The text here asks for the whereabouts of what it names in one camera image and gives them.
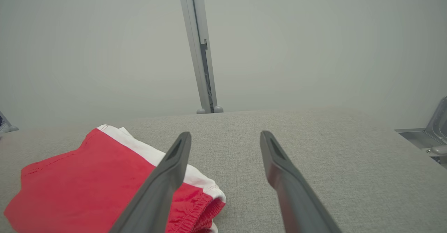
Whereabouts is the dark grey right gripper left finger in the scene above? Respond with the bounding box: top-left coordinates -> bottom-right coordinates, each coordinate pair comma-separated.
109,132 -> 192,233

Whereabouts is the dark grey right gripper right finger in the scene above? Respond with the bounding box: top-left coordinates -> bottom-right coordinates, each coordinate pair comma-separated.
260,131 -> 343,233

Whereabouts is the red and white jersey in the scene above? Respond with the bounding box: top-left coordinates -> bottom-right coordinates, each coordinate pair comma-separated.
3,124 -> 227,233

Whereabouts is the slanted grey metal frame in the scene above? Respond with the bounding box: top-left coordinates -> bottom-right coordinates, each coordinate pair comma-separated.
395,97 -> 447,169

